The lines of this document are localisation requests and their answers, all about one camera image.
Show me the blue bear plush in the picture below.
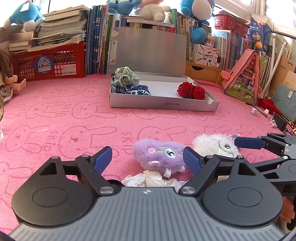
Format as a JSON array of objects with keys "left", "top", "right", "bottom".
[{"left": 106, "top": 0, "right": 142, "bottom": 15}]

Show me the stack of books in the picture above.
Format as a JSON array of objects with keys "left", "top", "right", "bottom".
[{"left": 9, "top": 5, "right": 90, "bottom": 53}]

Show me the clear glass mug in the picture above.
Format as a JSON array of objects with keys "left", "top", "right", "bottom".
[{"left": 0, "top": 99, "right": 4, "bottom": 142}]

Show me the wooden drawer shelf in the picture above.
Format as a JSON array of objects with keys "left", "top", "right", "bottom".
[{"left": 185, "top": 61, "right": 223, "bottom": 85}]

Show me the blue floral drawstring pouch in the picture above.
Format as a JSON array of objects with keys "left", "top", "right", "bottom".
[{"left": 112, "top": 85, "right": 151, "bottom": 96}]

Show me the blue plush toy left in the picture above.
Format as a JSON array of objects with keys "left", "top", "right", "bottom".
[{"left": 4, "top": 1, "right": 44, "bottom": 32}]

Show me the big blue white plush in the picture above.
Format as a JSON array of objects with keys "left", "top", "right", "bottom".
[{"left": 181, "top": 0, "right": 215, "bottom": 22}]

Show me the white tissue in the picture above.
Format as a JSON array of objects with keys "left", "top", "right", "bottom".
[{"left": 121, "top": 170, "right": 186, "bottom": 192}]

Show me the red plastic basket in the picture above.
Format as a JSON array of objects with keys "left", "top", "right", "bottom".
[{"left": 11, "top": 42, "right": 85, "bottom": 81}]

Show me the small crumpled paper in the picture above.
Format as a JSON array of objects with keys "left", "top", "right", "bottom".
[{"left": 251, "top": 108, "right": 259, "bottom": 115}]

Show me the pink triangular diorama house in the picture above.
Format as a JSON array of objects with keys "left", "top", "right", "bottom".
[{"left": 221, "top": 49, "right": 262, "bottom": 105}]

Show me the silver cardboard box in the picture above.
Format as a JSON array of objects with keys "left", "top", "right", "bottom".
[{"left": 107, "top": 27, "right": 219, "bottom": 112}]

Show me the small red basket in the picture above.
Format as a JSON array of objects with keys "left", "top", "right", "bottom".
[{"left": 214, "top": 14, "right": 249, "bottom": 38}]

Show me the cream pink plush sheep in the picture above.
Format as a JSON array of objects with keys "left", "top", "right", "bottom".
[{"left": 134, "top": 0, "right": 171, "bottom": 22}]

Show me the row of colourful books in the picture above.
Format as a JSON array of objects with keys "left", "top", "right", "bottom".
[{"left": 115, "top": 9, "right": 250, "bottom": 70}]

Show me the brown haired doll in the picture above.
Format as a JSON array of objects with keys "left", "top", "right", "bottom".
[{"left": 0, "top": 49, "right": 27, "bottom": 102}]

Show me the green checked fabric pouch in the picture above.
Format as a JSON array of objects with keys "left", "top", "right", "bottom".
[{"left": 111, "top": 67, "right": 139, "bottom": 89}]

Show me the row of blue books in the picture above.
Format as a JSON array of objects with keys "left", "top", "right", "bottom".
[{"left": 85, "top": 5, "right": 116, "bottom": 75}]

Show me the purple plush toy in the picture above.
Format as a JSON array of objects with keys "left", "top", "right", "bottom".
[{"left": 132, "top": 138, "right": 186, "bottom": 178}]

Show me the teal notebook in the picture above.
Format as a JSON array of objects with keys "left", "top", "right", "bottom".
[{"left": 272, "top": 83, "right": 296, "bottom": 122}]

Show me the white fluffy plush toy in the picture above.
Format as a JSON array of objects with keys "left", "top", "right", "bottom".
[{"left": 193, "top": 133, "right": 240, "bottom": 158}]

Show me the pink rabbit tablecloth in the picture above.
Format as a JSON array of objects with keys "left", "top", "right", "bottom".
[{"left": 1, "top": 75, "right": 278, "bottom": 233}]

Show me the red crocheted item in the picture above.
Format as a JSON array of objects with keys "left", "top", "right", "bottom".
[{"left": 177, "top": 81, "right": 206, "bottom": 100}]

